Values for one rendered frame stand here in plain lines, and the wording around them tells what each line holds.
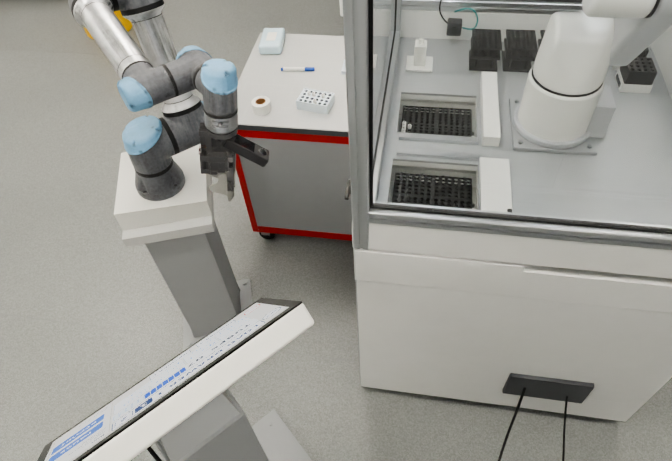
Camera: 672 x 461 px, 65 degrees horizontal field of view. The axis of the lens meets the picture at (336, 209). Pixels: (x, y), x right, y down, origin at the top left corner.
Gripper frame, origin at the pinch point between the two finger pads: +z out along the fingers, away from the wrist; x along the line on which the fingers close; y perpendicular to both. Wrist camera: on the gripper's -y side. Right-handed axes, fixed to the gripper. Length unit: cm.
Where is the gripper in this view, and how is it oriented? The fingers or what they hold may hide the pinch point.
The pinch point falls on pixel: (232, 192)
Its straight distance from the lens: 139.3
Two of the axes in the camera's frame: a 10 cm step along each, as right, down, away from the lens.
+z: -1.1, 7.4, 6.7
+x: 1.0, 6.8, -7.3
